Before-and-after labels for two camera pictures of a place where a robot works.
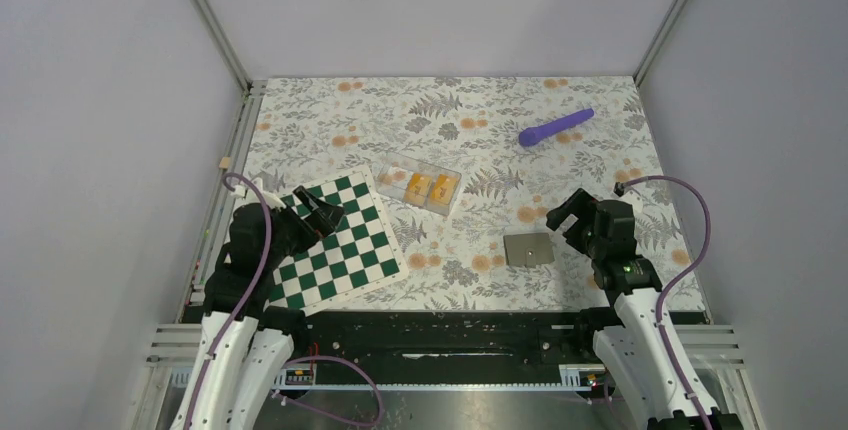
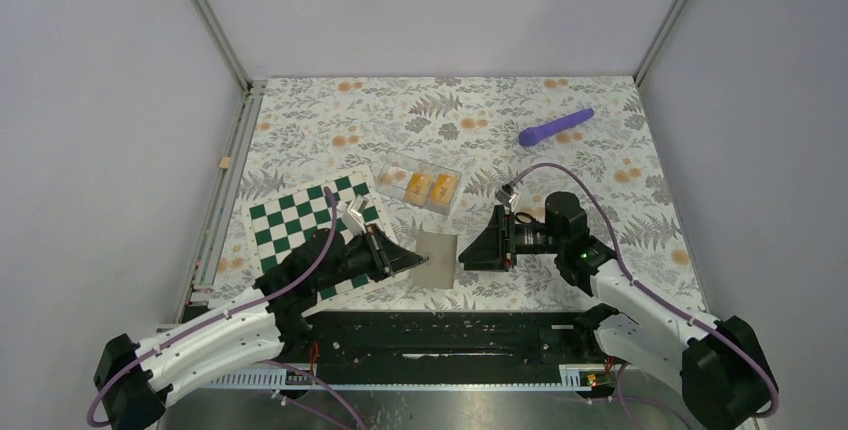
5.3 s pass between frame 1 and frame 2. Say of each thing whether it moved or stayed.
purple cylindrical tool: stayed
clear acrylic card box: stayed
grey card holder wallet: moved
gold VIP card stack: stayed
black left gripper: moved
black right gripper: moved
